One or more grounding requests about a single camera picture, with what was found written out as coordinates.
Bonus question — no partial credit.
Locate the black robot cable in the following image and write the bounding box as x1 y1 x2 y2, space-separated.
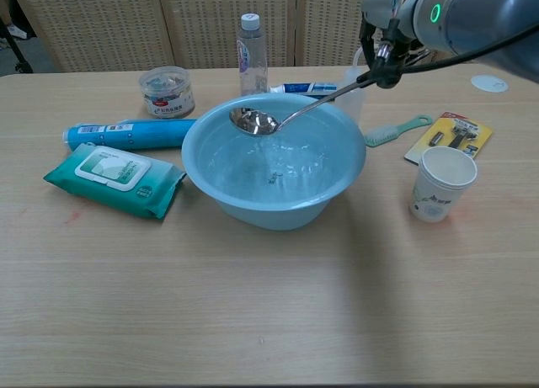
399 24 539 74

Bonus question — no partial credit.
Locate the green scrub brush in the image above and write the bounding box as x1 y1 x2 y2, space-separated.
363 114 434 148

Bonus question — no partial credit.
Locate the black tripod leg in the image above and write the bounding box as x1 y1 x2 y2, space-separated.
0 16 34 74

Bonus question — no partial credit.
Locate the woven folding screen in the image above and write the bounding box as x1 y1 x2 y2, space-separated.
8 0 539 73

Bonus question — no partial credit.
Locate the clear round clip jar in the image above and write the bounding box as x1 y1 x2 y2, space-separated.
138 66 196 120

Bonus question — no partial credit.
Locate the round table cable grommet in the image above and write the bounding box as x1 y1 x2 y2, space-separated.
470 74 510 93

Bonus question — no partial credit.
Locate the yellow razor blister pack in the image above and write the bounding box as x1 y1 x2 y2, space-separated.
404 111 494 165

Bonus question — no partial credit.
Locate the light blue plastic basin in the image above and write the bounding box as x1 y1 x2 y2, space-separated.
181 93 368 232

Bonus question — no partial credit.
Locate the green wet wipes pack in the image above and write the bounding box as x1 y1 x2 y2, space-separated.
42 142 187 222

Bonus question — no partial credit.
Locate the stainless steel ladle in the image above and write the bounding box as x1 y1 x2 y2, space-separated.
228 70 382 138

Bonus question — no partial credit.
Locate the clear plastic water bottle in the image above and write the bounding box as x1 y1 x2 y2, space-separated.
236 13 270 97

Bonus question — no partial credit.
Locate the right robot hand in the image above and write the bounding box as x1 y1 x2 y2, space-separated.
357 0 433 89

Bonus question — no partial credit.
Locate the white paper cup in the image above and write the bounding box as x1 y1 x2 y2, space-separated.
409 146 478 224

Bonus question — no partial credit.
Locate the translucent squeeze wash bottle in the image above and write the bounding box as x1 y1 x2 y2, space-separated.
334 46 368 122

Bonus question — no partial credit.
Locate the blue white toothpaste tube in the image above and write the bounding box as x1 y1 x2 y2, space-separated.
269 82 339 102

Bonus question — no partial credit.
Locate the blue cylindrical roll package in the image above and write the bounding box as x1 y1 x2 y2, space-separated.
61 118 199 151

